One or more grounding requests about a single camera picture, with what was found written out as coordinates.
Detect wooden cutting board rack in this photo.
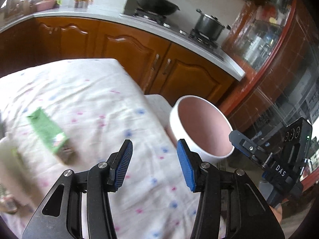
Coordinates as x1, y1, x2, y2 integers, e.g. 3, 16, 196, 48
4, 0, 33, 18

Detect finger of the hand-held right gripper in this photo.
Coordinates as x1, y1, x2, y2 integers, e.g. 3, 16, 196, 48
229, 130, 274, 170

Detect white floral tablecloth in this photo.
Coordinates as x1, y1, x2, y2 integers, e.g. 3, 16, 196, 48
0, 58, 227, 239

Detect person's right hand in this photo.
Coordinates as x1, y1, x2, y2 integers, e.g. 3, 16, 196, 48
271, 202, 284, 224

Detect steel pot with lid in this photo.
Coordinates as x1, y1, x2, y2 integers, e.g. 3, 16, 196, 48
194, 9, 231, 41

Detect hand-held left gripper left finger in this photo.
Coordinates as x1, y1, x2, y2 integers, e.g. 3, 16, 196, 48
22, 139, 134, 239

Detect brown wooden base cabinets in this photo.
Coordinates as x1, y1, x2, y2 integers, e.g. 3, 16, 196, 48
0, 16, 237, 107

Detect red wooden glass cabinet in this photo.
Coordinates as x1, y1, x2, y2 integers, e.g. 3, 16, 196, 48
221, 0, 319, 155

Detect green carton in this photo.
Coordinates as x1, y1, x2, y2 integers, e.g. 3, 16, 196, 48
26, 107, 75, 165

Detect pink basin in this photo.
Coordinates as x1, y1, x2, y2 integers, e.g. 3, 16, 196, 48
36, 0, 56, 12

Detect gas stove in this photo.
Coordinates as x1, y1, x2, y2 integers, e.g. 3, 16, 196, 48
120, 7, 225, 58

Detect pink bin with white rim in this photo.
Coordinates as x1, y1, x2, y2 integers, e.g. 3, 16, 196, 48
169, 95, 235, 163

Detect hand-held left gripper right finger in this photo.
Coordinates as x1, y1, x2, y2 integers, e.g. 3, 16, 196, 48
176, 139, 286, 239

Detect black wok with lid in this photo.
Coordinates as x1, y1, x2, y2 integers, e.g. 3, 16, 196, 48
111, 0, 180, 17

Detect grey kitchen countertop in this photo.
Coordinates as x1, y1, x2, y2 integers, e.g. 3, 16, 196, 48
0, 5, 246, 81

